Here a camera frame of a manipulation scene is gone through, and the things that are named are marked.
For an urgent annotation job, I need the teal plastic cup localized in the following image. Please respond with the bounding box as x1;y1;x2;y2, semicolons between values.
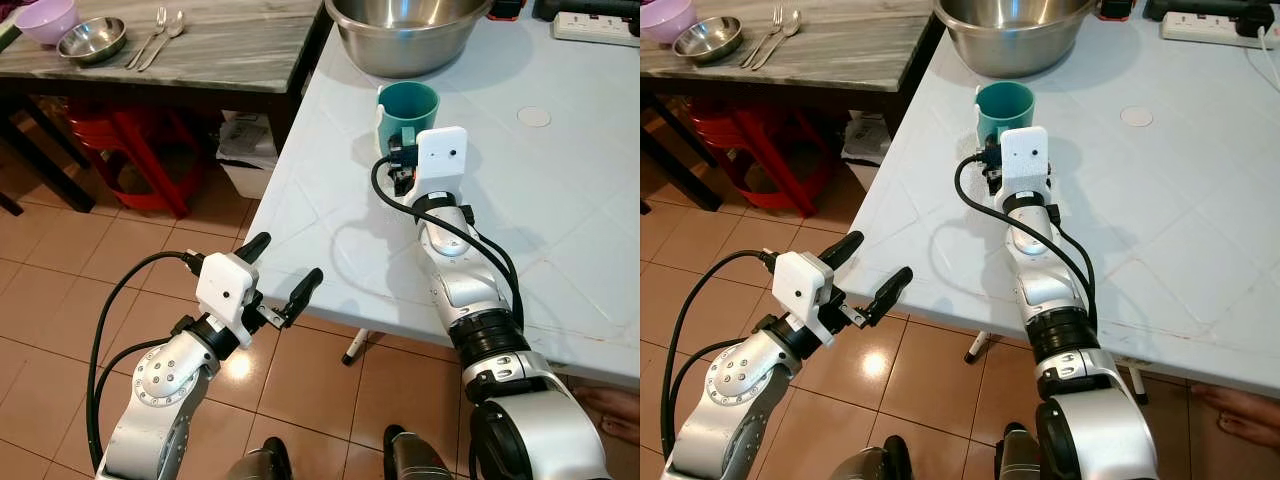
975;81;1036;146
375;81;441;151

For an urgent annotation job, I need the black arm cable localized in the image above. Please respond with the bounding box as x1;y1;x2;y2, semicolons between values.
954;153;1099;336
85;250;206;471
660;250;781;451
371;155;525;331

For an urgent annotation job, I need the dark marble-top table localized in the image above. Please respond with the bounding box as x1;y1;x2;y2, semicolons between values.
0;0;333;216
640;0;946;213

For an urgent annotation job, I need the purple plastic bowl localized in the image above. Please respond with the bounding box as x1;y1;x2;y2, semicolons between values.
640;0;698;45
14;0;81;46

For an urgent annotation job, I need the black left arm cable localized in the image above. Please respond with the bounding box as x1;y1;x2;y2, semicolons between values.
85;250;206;471
660;250;781;451

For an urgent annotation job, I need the right robot leg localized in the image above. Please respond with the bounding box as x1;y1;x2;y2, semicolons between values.
383;425;456;480
995;422;1051;480

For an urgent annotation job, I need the white power strip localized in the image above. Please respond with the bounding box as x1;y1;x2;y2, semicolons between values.
1160;10;1271;49
552;10;641;48

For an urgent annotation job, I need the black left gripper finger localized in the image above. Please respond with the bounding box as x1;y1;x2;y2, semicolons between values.
283;267;325;328
818;230;866;271
233;232;273;266
868;265;914;328

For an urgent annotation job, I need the left robot leg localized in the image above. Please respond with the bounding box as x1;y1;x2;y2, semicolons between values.
828;435;913;480
222;437;293;480

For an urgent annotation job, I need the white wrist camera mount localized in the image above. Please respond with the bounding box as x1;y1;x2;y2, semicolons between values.
1000;126;1051;201
195;252;263;336
414;127;470;206
772;250;836;346

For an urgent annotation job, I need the person bare foot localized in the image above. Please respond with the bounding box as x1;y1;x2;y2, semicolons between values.
1190;383;1280;451
570;385;641;446

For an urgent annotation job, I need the small steel bowl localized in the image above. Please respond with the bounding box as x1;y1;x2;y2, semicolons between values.
672;16;744;66
56;17;129;66

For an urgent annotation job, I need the steel fork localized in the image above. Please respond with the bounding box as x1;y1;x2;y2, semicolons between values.
124;6;168;71
740;5;784;70

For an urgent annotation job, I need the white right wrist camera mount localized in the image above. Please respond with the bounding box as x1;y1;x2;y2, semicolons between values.
1000;126;1051;201
414;127;470;206

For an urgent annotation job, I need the steel spoon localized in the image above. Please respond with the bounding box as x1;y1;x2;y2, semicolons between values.
752;10;803;71
137;10;187;72

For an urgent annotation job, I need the robot leg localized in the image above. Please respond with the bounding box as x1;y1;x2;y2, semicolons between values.
995;422;1051;480
222;437;293;480
828;435;913;480
383;425;456;480

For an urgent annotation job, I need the red plastic stool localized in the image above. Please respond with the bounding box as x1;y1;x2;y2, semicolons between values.
685;100;801;216
65;100;206;219

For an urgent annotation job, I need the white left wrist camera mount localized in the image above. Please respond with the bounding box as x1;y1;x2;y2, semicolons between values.
772;250;836;346
195;252;263;336

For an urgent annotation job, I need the white power cable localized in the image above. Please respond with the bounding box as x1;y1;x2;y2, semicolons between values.
1245;28;1280;93

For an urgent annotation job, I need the large steel mixing bowl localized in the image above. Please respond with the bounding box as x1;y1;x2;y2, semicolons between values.
325;0;494;79
933;0;1101;79

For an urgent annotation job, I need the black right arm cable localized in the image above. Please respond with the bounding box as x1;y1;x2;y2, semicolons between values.
954;153;1099;336
371;155;525;331

